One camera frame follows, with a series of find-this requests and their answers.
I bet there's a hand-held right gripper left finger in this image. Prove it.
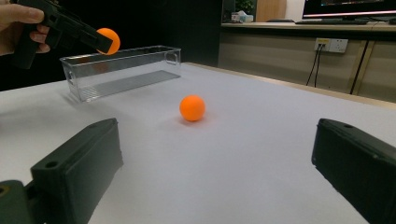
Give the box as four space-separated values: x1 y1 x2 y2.
26 118 124 224

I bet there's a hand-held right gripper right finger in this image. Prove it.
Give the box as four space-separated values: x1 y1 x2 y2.
311 118 396 224

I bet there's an orange ball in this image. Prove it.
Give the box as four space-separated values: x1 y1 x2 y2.
178 94 206 122
95 27 121 56

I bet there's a clear plastic container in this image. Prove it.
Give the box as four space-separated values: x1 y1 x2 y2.
59 45 182 103

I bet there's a black curtain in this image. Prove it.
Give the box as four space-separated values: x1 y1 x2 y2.
0 0 223 91

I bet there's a white table cover sheet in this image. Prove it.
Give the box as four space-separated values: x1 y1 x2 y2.
0 62 396 224

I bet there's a black keyboard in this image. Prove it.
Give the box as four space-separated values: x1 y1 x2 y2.
294 19 371 26

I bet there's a tissue box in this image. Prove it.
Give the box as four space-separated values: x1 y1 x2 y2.
231 9 255 23

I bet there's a green plant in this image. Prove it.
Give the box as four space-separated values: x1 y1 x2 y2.
234 0 257 15

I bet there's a black monitor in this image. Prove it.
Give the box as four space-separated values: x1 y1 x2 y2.
302 0 396 21

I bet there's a black wall cable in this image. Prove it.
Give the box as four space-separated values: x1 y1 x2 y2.
314 48 325 89
305 48 321 86

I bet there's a white wall outlet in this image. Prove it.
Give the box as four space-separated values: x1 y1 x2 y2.
314 37 349 54

